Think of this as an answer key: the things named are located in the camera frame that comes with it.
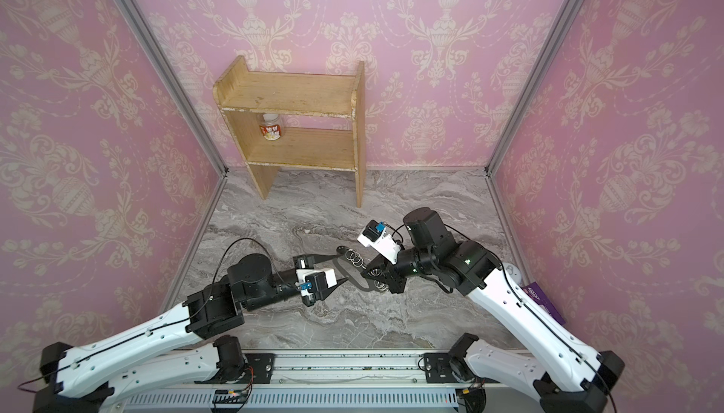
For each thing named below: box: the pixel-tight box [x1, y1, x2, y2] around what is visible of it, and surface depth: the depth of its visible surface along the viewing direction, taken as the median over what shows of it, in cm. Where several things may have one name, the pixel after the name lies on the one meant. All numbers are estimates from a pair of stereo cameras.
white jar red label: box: [259, 113, 282, 141], surface depth 102 cm
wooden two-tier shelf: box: [212, 55, 367, 209], surface depth 89 cm
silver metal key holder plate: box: [332, 245, 379, 293], surface depth 63 cm
